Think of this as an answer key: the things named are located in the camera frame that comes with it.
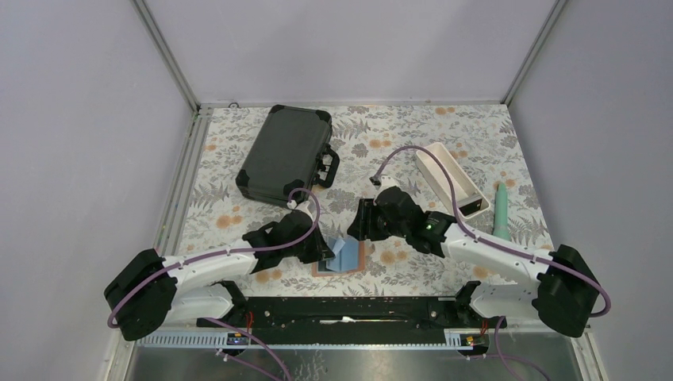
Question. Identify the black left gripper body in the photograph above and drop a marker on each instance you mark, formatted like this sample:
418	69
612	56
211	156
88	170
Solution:
309	250

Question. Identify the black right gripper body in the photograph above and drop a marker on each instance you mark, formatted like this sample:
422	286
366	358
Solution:
378	225

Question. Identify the white rectangular plastic tray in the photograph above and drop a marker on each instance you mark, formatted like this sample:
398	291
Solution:
446	178

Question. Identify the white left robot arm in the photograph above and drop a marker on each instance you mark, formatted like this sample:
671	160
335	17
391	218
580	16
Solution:
152	290

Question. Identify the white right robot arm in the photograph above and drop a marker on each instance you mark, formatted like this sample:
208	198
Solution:
556	287

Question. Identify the black card in tray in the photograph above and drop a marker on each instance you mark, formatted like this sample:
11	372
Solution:
471	205

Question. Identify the black hard carrying case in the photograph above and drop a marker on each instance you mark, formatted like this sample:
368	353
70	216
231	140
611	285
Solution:
292	150

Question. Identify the floral patterned table mat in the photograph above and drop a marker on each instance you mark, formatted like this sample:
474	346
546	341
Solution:
480	138

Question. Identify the mint green cylindrical tube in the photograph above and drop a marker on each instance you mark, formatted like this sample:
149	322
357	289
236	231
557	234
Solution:
501	207

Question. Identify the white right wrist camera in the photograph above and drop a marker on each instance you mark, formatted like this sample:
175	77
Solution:
383	182

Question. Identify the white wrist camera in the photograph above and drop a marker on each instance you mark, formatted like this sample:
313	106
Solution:
308	207
383	182

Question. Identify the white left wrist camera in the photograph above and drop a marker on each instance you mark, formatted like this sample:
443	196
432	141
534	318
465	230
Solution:
308	207

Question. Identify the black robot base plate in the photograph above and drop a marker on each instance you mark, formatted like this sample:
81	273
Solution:
365	315

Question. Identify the perforated metal cable tray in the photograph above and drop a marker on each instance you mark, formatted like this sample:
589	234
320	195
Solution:
441	339

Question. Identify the aluminium frame rail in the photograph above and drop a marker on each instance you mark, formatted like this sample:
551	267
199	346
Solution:
172	221

